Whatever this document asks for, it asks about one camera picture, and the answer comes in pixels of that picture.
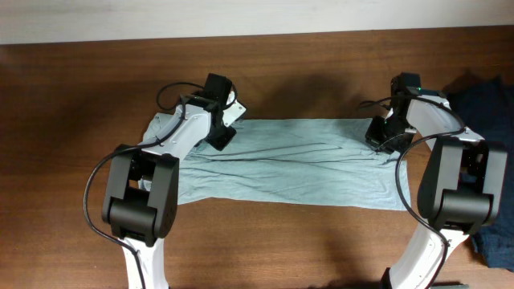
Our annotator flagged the light teal t-shirt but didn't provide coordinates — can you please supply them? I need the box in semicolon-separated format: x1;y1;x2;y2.
138;112;412;212

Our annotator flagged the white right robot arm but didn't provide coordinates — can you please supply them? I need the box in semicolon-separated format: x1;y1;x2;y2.
366;85;508;288

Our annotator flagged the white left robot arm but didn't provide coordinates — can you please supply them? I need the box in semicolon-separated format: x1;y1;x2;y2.
101;95;247;288

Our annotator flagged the dark blue folded garment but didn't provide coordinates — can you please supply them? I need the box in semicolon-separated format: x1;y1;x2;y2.
448;77;513;271

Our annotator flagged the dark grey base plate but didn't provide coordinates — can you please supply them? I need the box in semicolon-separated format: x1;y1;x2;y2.
430;284;470;289

